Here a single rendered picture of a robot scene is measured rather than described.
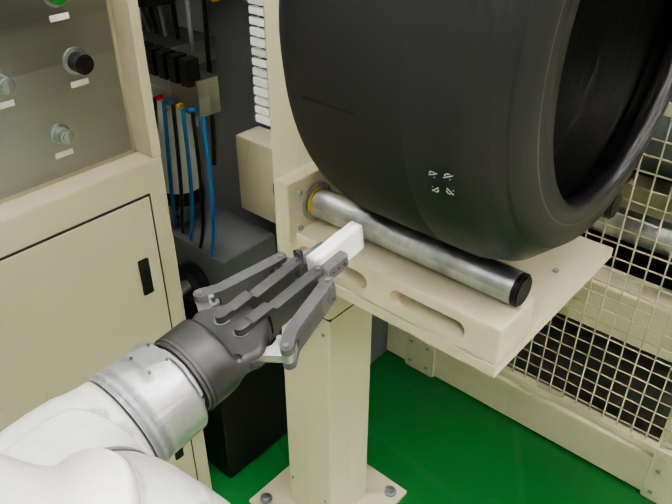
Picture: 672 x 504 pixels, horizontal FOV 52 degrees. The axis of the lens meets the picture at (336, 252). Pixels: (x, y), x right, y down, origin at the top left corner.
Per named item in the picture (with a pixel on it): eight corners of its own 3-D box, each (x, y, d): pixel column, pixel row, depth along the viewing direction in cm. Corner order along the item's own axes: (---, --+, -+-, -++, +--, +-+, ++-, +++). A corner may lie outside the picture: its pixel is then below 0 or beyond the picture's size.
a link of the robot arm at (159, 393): (72, 361, 54) (133, 317, 58) (107, 430, 60) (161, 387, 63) (141, 418, 49) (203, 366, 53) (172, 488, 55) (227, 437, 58)
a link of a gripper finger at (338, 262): (305, 277, 65) (328, 289, 64) (339, 249, 68) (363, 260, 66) (307, 288, 66) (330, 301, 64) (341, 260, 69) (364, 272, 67)
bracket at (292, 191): (276, 237, 104) (273, 179, 98) (428, 151, 129) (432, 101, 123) (292, 245, 102) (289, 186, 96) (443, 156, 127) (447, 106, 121)
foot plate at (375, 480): (249, 502, 164) (248, 496, 163) (324, 436, 181) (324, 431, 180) (333, 572, 149) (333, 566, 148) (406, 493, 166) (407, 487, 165)
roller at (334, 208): (305, 188, 101) (325, 182, 104) (302, 216, 103) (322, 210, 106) (520, 280, 82) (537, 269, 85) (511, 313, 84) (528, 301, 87)
